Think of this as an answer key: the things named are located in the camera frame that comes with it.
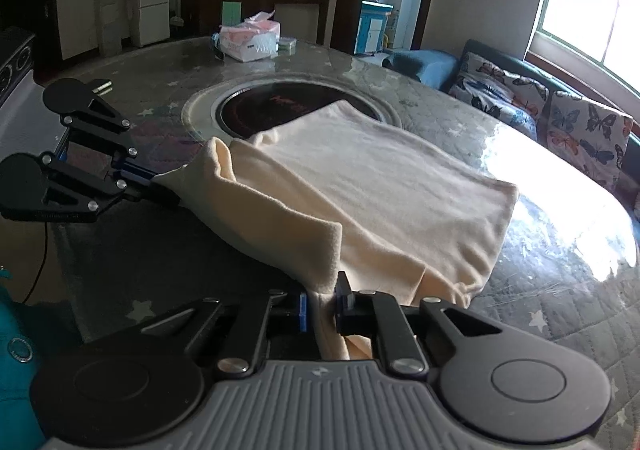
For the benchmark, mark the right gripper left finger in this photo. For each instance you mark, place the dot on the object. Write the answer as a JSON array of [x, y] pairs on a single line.
[[249, 323]]

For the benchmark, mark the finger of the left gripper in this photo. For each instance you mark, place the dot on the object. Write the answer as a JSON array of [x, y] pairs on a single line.
[[94, 124], [46, 189]]

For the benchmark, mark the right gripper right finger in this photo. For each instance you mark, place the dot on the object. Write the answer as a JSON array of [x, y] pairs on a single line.
[[378, 317]]

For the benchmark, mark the cream knit garment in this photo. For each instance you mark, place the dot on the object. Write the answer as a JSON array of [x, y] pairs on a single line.
[[335, 191]]

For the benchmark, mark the round black induction cooktop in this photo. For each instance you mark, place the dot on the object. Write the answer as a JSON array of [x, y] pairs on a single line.
[[250, 110]]

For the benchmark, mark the pink tissue pack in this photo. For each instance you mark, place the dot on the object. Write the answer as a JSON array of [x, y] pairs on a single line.
[[256, 38]]

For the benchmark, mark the teal jacket sleeve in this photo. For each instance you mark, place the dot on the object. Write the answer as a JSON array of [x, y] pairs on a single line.
[[19, 365]]

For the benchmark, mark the blue corner sofa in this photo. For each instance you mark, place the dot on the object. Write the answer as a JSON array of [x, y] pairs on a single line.
[[437, 69]]

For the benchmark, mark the flat butterfly print pillow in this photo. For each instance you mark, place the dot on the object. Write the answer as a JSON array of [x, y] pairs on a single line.
[[515, 100]]

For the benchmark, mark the upright butterfly print pillow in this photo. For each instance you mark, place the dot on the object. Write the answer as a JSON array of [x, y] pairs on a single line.
[[589, 135]]

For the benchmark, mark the light blue small cabinet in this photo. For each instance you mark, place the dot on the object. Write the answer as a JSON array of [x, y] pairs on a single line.
[[371, 27]]

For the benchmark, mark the large window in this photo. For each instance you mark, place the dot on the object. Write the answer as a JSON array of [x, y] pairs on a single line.
[[604, 32]]

